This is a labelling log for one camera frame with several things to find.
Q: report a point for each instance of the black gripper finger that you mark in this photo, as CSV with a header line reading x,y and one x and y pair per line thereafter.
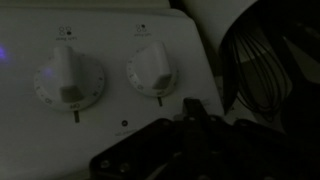
x,y
195,137

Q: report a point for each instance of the white stove knob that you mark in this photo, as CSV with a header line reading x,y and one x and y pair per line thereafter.
x,y
151,72
69,80

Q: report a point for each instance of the black kitchen utensils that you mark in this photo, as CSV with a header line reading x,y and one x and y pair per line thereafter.
x,y
300,113

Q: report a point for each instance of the white utensil holder crock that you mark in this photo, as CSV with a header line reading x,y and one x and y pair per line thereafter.
x,y
214,19

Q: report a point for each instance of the white electric stove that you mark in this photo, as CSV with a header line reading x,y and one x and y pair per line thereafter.
x,y
40,143

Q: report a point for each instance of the black wire whisk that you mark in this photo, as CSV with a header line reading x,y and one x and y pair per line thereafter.
x,y
263,83

